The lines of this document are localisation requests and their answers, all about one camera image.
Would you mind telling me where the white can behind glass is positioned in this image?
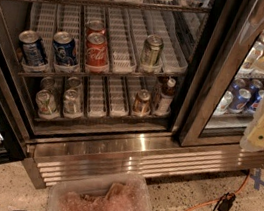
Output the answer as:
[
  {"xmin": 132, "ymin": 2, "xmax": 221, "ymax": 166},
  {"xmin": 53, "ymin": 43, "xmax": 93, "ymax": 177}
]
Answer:
[{"xmin": 214, "ymin": 91, "xmax": 233, "ymax": 116}]

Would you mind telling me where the left blue pepsi can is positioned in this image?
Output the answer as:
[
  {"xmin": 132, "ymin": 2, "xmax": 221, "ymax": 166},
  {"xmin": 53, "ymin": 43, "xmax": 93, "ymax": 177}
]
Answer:
[{"xmin": 19, "ymin": 30, "xmax": 49, "ymax": 73}]

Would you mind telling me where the pepsi can behind glass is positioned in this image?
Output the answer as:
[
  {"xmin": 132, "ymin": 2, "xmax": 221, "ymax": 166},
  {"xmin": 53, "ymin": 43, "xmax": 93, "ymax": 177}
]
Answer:
[
  {"xmin": 246, "ymin": 90, "xmax": 264, "ymax": 113},
  {"xmin": 228, "ymin": 88, "xmax": 252, "ymax": 114}
]

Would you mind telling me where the front left 7up can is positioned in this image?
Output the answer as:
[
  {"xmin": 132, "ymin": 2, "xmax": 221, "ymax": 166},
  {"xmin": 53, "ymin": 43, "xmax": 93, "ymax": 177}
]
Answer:
[{"xmin": 35, "ymin": 89, "xmax": 59, "ymax": 120}]

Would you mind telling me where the clear plastic bin bubble wrap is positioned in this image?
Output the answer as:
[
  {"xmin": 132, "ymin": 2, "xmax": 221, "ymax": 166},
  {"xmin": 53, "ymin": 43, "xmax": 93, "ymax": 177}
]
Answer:
[{"xmin": 47, "ymin": 173, "xmax": 152, "ymax": 211}]

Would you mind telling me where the red coca-cola can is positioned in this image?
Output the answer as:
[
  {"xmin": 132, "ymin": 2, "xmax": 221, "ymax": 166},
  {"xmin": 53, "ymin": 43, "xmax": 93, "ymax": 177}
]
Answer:
[
  {"xmin": 85, "ymin": 32, "xmax": 108, "ymax": 73},
  {"xmin": 86, "ymin": 20, "xmax": 106, "ymax": 35}
]

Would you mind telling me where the green gold ginger ale can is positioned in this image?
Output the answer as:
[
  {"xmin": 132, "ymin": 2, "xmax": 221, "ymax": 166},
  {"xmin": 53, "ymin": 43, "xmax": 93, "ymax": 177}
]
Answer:
[{"xmin": 140, "ymin": 34, "xmax": 164, "ymax": 73}]

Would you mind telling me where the stainless steel fridge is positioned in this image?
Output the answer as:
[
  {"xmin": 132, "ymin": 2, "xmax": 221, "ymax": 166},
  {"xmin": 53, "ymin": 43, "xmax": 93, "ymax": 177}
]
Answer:
[{"xmin": 0, "ymin": 0, "xmax": 264, "ymax": 188}]

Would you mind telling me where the glass fridge door right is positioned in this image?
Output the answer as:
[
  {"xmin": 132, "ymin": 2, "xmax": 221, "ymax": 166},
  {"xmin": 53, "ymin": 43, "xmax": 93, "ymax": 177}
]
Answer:
[{"xmin": 180, "ymin": 0, "xmax": 264, "ymax": 146}]

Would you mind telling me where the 7up can bottom shelf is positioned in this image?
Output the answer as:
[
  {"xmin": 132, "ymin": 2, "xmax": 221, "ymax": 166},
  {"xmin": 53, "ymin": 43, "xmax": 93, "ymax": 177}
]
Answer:
[{"xmin": 63, "ymin": 89, "xmax": 83, "ymax": 119}]

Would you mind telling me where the blue tape cross mark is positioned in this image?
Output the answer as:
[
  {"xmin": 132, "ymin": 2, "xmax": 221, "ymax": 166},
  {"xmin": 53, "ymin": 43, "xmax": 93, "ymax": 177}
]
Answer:
[{"xmin": 250, "ymin": 168, "xmax": 264, "ymax": 191}]

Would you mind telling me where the rear silver can bottom shelf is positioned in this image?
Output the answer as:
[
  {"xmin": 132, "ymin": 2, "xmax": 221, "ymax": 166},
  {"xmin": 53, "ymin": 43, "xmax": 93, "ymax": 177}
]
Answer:
[{"xmin": 66, "ymin": 76, "xmax": 82, "ymax": 91}]

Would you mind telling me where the front red coca-cola can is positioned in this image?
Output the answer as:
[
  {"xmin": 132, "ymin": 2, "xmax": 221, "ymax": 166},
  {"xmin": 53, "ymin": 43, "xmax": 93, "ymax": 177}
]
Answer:
[{"xmin": 85, "ymin": 32, "xmax": 108, "ymax": 73}]

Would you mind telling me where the dark blue pepsi can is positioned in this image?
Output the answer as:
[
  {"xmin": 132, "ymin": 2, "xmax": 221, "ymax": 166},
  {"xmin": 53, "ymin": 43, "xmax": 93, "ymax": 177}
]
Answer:
[{"xmin": 52, "ymin": 31, "xmax": 79, "ymax": 73}]

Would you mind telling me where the rear red coca-cola can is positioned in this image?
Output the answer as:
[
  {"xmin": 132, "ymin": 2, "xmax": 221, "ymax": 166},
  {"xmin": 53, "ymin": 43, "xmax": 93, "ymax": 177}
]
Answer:
[{"xmin": 86, "ymin": 20, "xmax": 106, "ymax": 35}]

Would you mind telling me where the brown glass bottle white label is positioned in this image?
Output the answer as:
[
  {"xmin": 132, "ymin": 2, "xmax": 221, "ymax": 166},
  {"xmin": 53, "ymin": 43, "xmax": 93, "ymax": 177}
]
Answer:
[{"xmin": 155, "ymin": 78, "xmax": 176, "ymax": 116}]

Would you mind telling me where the rear left silver can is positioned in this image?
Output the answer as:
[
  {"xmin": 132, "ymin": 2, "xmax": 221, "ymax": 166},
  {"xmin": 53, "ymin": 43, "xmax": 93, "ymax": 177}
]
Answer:
[{"xmin": 40, "ymin": 76, "xmax": 56, "ymax": 93}]

